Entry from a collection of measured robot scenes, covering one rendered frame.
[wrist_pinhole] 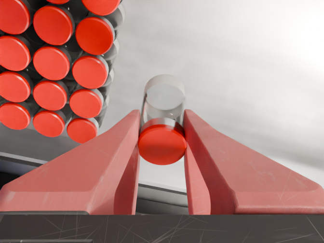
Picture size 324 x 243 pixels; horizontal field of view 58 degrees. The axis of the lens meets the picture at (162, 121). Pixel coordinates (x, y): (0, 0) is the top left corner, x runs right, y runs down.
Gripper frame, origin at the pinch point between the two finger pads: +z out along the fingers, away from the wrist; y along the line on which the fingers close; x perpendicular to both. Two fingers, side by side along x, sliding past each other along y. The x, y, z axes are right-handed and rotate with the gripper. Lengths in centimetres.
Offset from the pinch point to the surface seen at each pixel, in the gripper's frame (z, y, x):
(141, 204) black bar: 9.6, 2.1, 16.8
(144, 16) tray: 10.3, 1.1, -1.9
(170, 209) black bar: 9.5, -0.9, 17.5
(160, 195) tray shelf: 10.4, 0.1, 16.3
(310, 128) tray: 9.8, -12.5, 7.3
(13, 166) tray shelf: 10.8, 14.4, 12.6
